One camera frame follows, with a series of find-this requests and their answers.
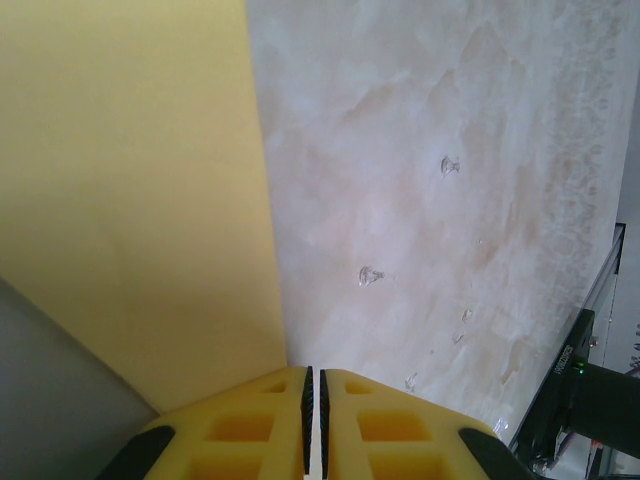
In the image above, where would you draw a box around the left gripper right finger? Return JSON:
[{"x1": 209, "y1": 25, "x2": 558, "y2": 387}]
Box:
[{"x1": 319, "y1": 368, "x2": 506, "y2": 480}]

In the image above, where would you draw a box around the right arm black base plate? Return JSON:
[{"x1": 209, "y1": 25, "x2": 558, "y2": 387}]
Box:
[{"x1": 509, "y1": 409, "x2": 576, "y2": 476}]

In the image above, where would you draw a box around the aluminium mounting rail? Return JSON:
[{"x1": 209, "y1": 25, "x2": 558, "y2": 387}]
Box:
[{"x1": 507, "y1": 222, "x2": 640, "y2": 480}]

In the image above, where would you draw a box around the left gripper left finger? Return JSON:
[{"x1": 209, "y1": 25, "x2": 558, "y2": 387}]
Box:
[{"x1": 144, "y1": 366, "x2": 315, "y2": 480}]

